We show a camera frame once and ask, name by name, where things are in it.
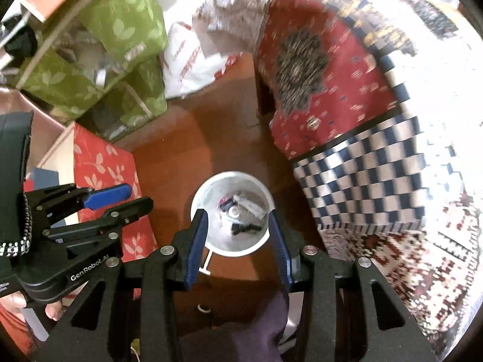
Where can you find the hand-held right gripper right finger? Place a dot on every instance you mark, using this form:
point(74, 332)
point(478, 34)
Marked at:
point(281, 249)

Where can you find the green leaf-print bag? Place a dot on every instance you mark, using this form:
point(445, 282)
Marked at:
point(124, 19)

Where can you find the dark purple cloth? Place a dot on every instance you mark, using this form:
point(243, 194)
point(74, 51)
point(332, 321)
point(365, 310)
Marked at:
point(256, 332)

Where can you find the person's left hand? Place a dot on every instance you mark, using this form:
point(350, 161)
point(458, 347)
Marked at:
point(54, 312)

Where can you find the red floral box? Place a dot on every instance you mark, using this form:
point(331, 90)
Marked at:
point(105, 166)

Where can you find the white bucket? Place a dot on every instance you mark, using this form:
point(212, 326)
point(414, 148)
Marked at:
point(211, 196)

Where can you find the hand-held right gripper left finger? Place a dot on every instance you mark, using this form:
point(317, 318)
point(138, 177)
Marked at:
point(198, 241)

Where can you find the white plastic bag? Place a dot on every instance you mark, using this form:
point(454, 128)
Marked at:
point(185, 68)

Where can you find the white plastic stick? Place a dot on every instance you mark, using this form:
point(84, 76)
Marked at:
point(206, 262)

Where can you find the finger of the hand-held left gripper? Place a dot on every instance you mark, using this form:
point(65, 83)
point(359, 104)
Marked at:
point(109, 194)
point(132, 209)

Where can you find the patchwork printed bedsheet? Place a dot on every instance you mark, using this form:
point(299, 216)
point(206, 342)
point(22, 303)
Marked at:
point(358, 181)

